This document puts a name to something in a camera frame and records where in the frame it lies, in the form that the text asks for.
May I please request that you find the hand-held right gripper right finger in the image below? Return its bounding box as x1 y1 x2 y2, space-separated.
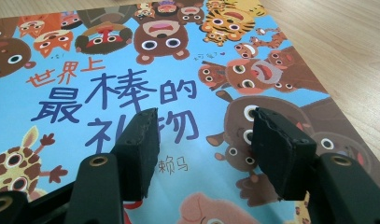
251 107 317 202

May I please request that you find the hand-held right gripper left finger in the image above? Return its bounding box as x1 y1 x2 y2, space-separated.
111 107 161 202

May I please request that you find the blue animal picture book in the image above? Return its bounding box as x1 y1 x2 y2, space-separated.
0 0 380 224

